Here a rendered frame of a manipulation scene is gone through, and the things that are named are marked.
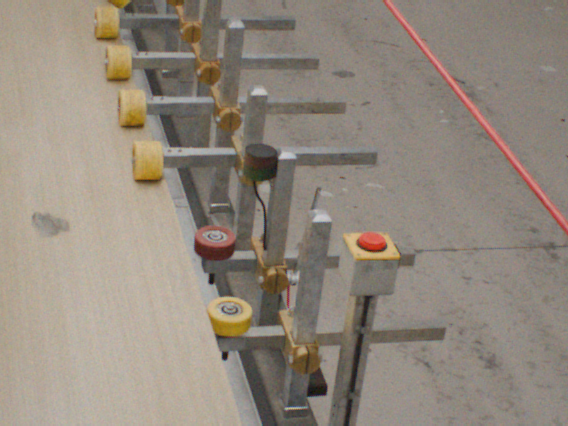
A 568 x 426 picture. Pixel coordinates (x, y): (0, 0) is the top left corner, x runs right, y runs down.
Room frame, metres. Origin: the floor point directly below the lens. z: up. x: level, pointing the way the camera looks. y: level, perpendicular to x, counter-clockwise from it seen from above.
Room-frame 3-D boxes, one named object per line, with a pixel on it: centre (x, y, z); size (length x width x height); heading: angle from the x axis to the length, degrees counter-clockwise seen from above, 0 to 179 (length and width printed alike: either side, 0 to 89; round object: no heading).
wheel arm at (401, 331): (1.99, -0.12, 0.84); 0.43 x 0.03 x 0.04; 107
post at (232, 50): (2.65, 0.15, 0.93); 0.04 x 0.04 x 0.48; 17
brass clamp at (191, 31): (3.15, 0.30, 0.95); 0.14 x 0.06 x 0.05; 17
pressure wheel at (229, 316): (1.93, 0.07, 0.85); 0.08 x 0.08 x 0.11
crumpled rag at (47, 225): (2.15, 0.44, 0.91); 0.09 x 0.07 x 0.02; 42
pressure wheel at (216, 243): (2.18, 0.12, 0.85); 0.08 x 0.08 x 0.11
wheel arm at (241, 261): (2.23, -0.07, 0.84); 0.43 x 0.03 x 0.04; 107
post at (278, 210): (2.17, 0.01, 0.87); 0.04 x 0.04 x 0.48; 17
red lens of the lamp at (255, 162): (2.16, 0.05, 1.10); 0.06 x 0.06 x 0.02
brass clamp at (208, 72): (2.91, 0.23, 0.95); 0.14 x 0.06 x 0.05; 17
